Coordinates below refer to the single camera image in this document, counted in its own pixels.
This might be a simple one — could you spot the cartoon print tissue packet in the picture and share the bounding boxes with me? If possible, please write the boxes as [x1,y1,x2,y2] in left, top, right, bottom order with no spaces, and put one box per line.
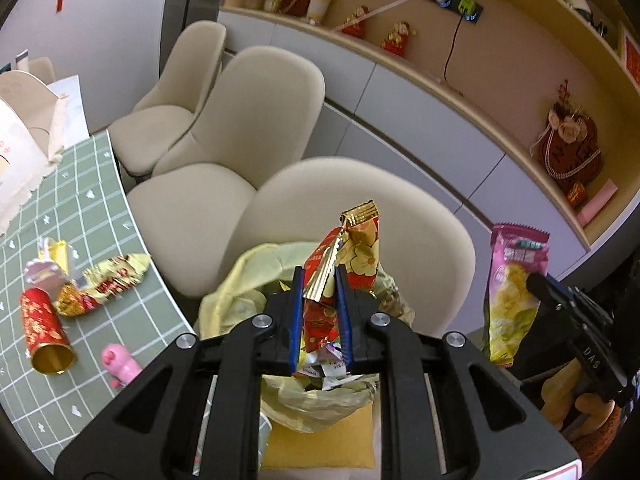
[24,257,69,293]

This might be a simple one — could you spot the flower print red gold wrapper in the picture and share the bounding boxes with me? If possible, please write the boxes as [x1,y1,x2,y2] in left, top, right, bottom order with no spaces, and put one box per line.
[302,200,382,361]

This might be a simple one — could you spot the brown beaded flower bag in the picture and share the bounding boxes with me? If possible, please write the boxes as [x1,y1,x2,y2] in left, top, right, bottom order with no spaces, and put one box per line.
[529,79,604,195]

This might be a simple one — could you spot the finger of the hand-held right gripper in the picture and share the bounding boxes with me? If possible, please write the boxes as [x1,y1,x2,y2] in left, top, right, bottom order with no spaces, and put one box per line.
[526,272,635,403]

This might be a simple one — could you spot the cream paper cup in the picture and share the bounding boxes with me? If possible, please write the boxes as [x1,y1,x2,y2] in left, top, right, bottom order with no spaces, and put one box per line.
[304,0,334,22]

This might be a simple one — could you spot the beige chair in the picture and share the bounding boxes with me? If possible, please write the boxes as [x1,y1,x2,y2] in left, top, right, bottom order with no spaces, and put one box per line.
[219,156,477,342]
[127,45,327,297]
[107,20,227,177]

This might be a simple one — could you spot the red figurine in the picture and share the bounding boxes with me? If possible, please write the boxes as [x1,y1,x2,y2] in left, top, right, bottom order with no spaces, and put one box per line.
[344,5,370,39]
[381,22,419,57]

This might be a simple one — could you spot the pink caterpillar toy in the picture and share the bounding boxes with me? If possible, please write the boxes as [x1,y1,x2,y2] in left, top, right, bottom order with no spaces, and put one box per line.
[100,342,144,389]

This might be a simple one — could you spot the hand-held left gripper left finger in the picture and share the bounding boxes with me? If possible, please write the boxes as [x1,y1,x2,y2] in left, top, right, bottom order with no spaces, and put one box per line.
[54,266,306,480]

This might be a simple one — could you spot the white side table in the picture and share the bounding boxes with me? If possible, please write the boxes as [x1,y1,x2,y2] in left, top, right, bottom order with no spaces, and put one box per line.
[49,74,92,147]

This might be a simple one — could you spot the red picture frame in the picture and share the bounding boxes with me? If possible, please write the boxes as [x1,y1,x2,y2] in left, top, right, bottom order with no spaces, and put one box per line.
[619,29,640,82]

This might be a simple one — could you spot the black power cable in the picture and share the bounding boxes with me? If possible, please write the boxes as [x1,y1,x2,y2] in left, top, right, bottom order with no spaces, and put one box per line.
[442,14,467,97]

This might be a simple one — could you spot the green checked tablecloth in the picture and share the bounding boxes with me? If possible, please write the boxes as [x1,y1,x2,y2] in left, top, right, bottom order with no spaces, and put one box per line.
[0,130,202,457]

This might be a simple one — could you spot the white paper bag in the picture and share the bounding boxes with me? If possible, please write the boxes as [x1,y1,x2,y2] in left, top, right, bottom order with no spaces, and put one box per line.
[0,70,70,237]

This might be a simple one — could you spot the white cord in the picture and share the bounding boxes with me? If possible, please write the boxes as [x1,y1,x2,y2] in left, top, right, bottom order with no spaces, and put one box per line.
[332,0,437,34]

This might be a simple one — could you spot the red gold paper tube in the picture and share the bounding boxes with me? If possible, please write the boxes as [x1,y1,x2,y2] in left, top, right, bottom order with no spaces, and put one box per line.
[20,287,79,377]

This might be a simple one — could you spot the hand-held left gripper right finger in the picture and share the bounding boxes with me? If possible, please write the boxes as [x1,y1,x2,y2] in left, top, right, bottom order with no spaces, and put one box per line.
[334,265,581,480]

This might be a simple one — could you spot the crumpled red gold candy wrapper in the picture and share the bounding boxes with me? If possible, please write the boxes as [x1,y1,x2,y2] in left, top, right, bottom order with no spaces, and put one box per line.
[54,252,152,317]

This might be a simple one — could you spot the pink chips packet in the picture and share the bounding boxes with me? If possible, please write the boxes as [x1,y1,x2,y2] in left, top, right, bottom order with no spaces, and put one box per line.
[481,222,551,367]

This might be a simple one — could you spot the yellow white wrapper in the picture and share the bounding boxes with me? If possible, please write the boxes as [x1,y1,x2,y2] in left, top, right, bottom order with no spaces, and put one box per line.
[39,236,77,275]

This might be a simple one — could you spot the flat pink box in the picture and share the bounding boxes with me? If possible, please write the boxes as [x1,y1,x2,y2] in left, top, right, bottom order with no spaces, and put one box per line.
[575,179,619,227]

